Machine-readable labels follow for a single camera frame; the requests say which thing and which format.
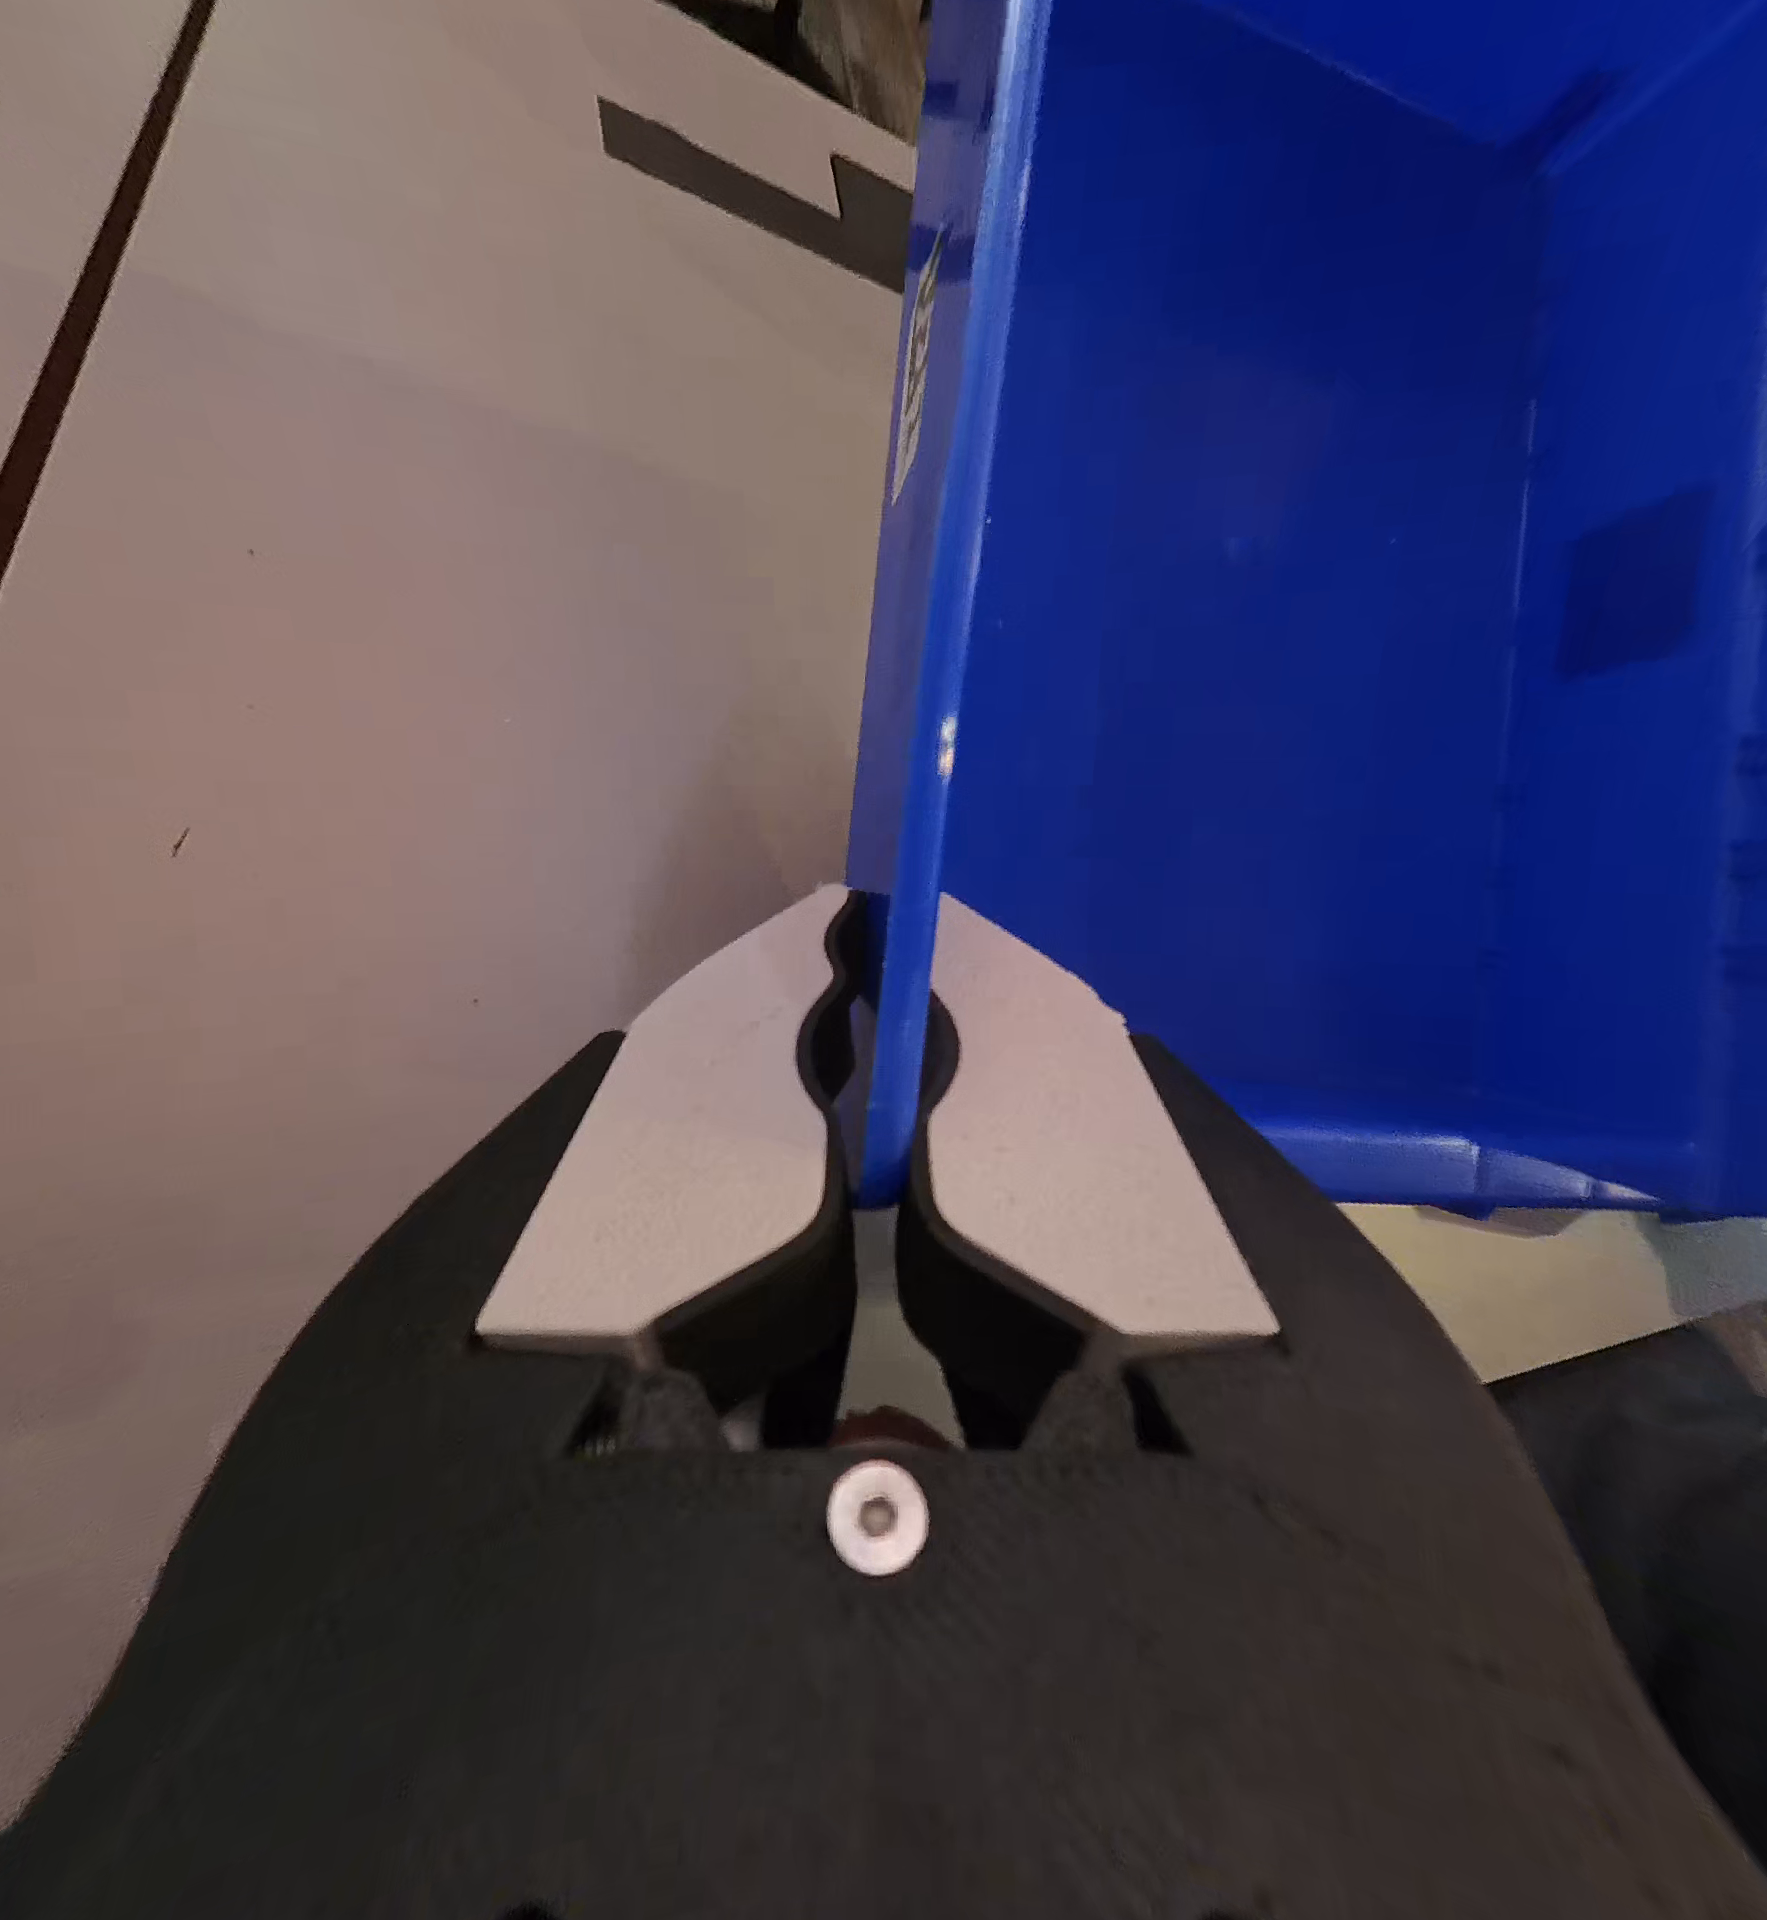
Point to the blue plastic bin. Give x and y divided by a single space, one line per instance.
1274 601

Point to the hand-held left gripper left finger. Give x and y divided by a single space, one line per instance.
674 1171

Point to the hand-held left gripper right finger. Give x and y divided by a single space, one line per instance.
1078 1171

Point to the person's dark clothing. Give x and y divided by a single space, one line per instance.
1723 1575

